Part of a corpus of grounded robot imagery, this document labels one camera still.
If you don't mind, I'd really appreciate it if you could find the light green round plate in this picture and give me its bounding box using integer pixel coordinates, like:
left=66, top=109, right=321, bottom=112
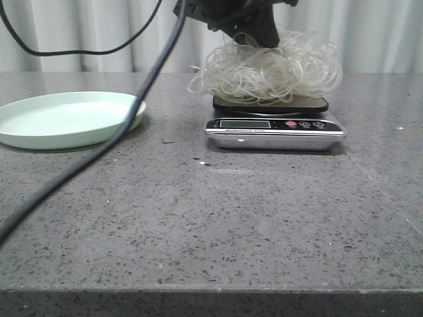
left=1, top=91, right=147, bottom=150

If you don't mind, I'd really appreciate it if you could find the white pleated curtain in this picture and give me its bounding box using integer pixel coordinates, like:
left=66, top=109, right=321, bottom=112
left=1, top=1, right=422, bottom=73

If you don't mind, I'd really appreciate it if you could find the thin black cable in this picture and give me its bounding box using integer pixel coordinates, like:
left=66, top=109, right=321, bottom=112
left=0, top=0, right=163, bottom=57

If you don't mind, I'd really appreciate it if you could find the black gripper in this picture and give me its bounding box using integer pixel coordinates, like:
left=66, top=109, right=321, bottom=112
left=173, top=0, right=280, bottom=48

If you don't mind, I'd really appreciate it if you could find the white translucent vermicelli bundle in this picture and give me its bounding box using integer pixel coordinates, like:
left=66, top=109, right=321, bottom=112
left=187, top=31, right=343, bottom=106

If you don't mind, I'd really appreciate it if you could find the thick black cable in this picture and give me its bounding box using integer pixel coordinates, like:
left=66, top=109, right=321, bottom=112
left=0, top=0, right=188, bottom=245

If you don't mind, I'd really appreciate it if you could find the black silver kitchen scale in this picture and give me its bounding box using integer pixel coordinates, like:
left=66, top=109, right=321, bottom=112
left=204, top=96, right=346, bottom=151

